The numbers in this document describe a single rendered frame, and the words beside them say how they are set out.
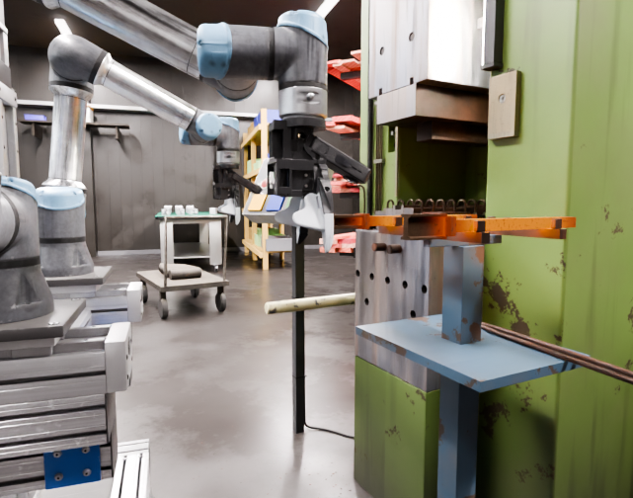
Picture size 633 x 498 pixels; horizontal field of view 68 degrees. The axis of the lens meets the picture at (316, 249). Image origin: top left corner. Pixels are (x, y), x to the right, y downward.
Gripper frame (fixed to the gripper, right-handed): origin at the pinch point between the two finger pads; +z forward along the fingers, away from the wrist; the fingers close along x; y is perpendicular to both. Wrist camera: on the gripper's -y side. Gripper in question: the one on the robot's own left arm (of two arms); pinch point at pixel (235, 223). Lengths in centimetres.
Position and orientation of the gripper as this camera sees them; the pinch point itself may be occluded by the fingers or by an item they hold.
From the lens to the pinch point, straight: 162.3
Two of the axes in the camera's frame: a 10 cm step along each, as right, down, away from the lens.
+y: -9.5, 0.3, -3.1
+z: 0.0, 10.0, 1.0
